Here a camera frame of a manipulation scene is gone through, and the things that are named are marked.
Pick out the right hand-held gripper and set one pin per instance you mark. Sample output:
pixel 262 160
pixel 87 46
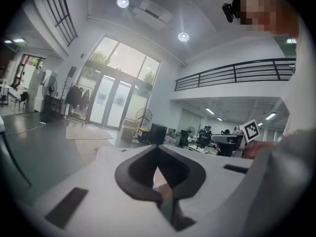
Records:
pixel 250 130

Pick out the clothes rack with dark coats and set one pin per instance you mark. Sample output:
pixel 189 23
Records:
pixel 77 97

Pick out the large beige floor mat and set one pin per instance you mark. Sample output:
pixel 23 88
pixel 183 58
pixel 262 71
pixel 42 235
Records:
pixel 86 152

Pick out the strip ceiling light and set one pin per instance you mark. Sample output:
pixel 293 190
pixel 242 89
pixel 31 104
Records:
pixel 209 110
pixel 270 115

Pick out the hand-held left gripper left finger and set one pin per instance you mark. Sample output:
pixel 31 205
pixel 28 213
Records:
pixel 98 194

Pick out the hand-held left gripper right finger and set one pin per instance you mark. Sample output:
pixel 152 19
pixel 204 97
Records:
pixel 212 181

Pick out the round ceiling light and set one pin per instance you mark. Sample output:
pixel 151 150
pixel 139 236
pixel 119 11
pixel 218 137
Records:
pixel 122 2
pixel 183 36

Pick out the black head-worn camera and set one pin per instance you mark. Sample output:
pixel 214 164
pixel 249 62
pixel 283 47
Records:
pixel 228 12

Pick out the person's head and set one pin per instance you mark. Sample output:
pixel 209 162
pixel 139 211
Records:
pixel 261 11

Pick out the black crate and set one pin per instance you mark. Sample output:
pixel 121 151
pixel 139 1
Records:
pixel 157 133

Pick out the black office chair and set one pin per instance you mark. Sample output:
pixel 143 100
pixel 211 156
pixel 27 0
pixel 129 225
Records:
pixel 185 137

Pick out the black standing fan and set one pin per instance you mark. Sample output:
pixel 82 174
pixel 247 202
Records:
pixel 144 116
pixel 50 86

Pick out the glass entrance doors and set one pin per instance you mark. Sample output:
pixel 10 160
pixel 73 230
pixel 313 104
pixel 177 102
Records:
pixel 111 102

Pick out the cardboard box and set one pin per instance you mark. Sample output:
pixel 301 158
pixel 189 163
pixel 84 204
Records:
pixel 128 131

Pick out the person's right forearm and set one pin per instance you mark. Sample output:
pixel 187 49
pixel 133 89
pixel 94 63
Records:
pixel 259 148

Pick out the white ceiling air conditioner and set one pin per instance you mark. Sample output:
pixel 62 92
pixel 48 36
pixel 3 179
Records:
pixel 153 12

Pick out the black balcony railing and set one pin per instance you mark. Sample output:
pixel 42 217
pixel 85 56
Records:
pixel 234 73

